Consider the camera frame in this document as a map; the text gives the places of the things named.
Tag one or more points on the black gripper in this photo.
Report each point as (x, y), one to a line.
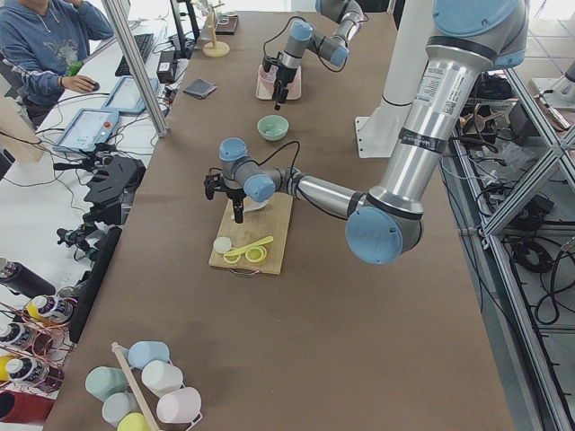
(282, 74)
(234, 194)

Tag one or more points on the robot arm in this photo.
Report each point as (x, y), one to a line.
(467, 39)
(332, 50)

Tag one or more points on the white ceramic spoon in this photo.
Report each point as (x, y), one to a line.
(255, 206)

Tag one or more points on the mint green bowl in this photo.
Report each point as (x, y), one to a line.
(273, 127)

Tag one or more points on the cream serving tray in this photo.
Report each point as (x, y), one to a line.
(292, 92)

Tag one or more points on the yellow plastic knife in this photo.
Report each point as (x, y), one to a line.
(241, 250)

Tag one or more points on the lemon slice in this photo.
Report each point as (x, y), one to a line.
(232, 259)
(256, 254)

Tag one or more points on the wooden cup tree stand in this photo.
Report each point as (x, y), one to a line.
(214, 48)

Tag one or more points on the grey folded cloth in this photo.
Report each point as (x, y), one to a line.
(200, 88)

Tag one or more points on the far teach pendant tablet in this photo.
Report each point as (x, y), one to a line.
(125, 97)

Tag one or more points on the teach pendant tablet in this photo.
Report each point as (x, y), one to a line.
(86, 130)
(125, 97)

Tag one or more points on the near teach pendant tablet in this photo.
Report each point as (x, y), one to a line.
(86, 130)

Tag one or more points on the light blue cup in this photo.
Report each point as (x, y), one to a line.
(143, 352)

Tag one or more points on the white cup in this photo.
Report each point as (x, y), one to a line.
(161, 378)

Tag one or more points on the pink cup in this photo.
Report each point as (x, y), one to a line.
(180, 406)

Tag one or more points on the green cup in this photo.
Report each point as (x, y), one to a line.
(104, 381)

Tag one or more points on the black water bottle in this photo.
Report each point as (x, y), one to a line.
(23, 281)

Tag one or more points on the grey cup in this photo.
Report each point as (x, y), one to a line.
(117, 406)

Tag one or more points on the yellow cup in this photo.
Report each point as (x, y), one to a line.
(134, 421)

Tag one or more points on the person in blue hoodie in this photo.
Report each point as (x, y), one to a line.
(41, 40)

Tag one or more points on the aluminium frame post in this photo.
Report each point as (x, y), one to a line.
(136, 64)

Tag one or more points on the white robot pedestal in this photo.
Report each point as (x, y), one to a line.
(376, 134)

